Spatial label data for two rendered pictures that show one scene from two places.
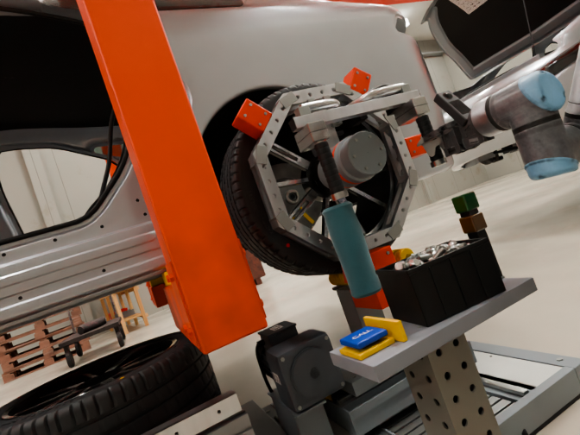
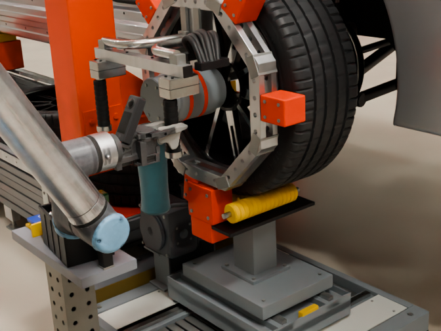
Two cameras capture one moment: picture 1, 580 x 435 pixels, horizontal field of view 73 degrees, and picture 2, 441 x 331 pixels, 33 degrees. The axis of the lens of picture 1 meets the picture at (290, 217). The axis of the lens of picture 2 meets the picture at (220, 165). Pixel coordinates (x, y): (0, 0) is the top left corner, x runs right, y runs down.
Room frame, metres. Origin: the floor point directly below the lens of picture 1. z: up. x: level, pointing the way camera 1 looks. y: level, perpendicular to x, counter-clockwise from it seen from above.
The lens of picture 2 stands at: (0.75, -2.18, 1.33)
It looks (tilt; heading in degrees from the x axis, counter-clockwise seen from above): 19 degrees down; 75
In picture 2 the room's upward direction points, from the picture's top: 3 degrees counter-clockwise
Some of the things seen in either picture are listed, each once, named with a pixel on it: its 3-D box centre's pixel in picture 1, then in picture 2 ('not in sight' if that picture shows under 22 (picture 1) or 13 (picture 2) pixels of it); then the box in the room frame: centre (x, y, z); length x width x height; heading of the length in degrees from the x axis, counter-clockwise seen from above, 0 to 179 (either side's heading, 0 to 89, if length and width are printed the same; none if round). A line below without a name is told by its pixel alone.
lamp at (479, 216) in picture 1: (472, 223); not in sight; (0.91, -0.39, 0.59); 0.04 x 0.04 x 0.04; 23
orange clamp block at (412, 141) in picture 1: (411, 148); (282, 108); (1.38, -0.49, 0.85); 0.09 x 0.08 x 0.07; 113
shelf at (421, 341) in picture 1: (433, 320); (71, 248); (0.83, -0.21, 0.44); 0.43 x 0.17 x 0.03; 113
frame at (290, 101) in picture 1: (338, 169); (203, 89); (1.25, -0.20, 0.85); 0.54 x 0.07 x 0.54; 113
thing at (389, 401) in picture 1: (384, 373); (256, 294); (1.41, -0.13, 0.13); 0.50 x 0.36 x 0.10; 113
